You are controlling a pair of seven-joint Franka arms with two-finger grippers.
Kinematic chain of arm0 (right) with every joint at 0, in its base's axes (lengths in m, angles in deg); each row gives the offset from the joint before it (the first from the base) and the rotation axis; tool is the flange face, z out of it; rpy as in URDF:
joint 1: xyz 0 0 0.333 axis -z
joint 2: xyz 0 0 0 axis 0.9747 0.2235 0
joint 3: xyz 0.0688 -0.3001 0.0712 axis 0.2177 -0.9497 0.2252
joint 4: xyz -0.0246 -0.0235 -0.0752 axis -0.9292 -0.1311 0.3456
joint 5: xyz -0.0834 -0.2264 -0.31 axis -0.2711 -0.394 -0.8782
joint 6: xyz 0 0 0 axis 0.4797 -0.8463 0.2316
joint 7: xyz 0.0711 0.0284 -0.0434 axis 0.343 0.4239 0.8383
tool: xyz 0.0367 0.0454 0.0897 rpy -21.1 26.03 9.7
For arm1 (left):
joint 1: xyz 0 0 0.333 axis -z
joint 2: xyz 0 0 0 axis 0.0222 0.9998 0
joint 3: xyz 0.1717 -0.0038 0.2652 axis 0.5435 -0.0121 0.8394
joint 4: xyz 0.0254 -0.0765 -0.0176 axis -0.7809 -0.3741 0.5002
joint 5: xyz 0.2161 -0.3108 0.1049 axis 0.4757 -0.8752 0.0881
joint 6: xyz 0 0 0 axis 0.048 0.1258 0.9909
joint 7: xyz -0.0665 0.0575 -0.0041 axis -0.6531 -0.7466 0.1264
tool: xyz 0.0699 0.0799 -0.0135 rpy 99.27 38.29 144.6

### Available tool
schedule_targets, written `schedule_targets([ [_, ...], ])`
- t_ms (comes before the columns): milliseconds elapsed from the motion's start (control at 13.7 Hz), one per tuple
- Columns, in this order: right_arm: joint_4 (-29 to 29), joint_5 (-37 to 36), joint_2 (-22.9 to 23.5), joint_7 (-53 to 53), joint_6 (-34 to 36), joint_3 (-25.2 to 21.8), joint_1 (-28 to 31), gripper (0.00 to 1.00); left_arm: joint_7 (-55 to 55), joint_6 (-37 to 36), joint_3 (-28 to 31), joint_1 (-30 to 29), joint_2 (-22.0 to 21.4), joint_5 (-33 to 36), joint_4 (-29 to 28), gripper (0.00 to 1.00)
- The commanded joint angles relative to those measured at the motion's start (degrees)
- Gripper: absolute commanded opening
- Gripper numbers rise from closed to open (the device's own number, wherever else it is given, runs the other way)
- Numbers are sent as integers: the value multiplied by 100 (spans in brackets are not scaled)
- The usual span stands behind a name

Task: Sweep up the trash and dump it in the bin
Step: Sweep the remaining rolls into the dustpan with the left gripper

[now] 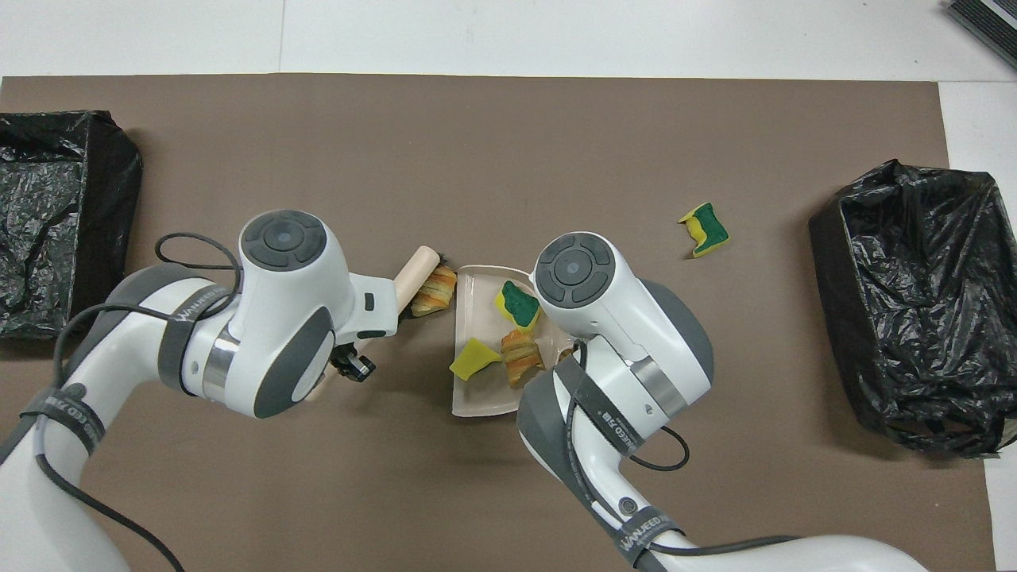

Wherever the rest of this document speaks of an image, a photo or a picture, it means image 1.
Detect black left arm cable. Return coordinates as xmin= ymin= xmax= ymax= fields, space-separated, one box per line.
xmin=32 ymin=231 xmax=244 ymax=572

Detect grey ribbed device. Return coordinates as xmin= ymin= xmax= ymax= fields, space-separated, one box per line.
xmin=945 ymin=0 xmax=1017 ymax=71

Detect black bag lined bin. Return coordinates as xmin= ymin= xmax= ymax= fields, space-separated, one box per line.
xmin=808 ymin=159 xmax=1017 ymax=460
xmin=0 ymin=110 xmax=145 ymax=341

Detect plain yellow sponge piece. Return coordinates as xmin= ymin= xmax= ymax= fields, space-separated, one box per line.
xmin=449 ymin=337 xmax=503 ymax=381

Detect striped orange toy croissant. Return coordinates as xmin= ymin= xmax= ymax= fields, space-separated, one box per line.
xmin=500 ymin=328 xmax=547 ymax=389
xmin=411 ymin=265 xmax=458 ymax=318

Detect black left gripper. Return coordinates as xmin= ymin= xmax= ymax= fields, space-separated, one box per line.
xmin=328 ymin=340 xmax=377 ymax=385

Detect beige hand brush black bristles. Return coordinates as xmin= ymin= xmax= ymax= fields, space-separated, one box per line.
xmin=310 ymin=245 xmax=443 ymax=402

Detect brown paper table mat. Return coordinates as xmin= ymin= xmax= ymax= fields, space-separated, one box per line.
xmin=0 ymin=74 xmax=996 ymax=572

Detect beige plastic dustpan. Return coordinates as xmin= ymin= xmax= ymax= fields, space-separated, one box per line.
xmin=450 ymin=265 xmax=581 ymax=418

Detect wavy green yellow sponge piece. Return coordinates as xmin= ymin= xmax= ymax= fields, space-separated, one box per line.
xmin=678 ymin=202 xmax=729 ymax=259

